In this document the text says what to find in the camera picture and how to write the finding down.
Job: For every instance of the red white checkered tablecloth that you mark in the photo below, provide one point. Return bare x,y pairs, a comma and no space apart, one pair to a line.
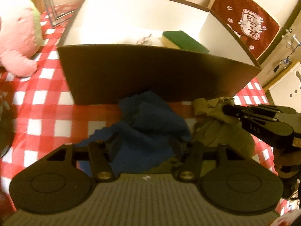
44,112

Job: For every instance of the silver door handle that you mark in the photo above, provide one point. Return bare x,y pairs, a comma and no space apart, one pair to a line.
291,40

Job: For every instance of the cream knitted cloth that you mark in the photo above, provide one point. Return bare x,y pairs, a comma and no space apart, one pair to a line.
145,40

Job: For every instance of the pink plush toy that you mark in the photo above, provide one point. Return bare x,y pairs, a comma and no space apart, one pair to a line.
21,36

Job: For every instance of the right hand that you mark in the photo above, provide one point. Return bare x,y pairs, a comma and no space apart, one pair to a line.
283,159

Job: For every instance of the wooden door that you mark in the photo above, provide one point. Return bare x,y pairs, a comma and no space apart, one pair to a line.
277,51

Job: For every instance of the dark blue cloth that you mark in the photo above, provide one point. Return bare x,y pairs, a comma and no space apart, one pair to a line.
147,125

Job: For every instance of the glass jar green lid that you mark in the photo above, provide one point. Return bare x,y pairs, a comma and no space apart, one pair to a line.
7,126

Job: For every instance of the olive grey cloth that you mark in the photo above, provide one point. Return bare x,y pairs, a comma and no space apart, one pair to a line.
218,128

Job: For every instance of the white chair backrest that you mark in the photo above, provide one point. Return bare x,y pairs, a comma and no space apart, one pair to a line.
286,90

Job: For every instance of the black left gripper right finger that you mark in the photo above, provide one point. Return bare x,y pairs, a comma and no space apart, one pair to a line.
191,168

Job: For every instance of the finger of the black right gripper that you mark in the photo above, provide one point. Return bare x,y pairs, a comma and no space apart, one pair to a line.
261,110
236,111

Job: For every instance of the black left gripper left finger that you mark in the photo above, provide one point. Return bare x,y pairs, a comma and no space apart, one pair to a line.
99,164

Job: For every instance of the hanging key charm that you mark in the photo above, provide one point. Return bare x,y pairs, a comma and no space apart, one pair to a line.
284,62

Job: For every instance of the green scouring sponge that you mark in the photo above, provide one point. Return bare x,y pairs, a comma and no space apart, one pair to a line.
181,40

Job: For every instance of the brown cardboard box white inside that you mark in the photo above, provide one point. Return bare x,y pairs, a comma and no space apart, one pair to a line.
99,69

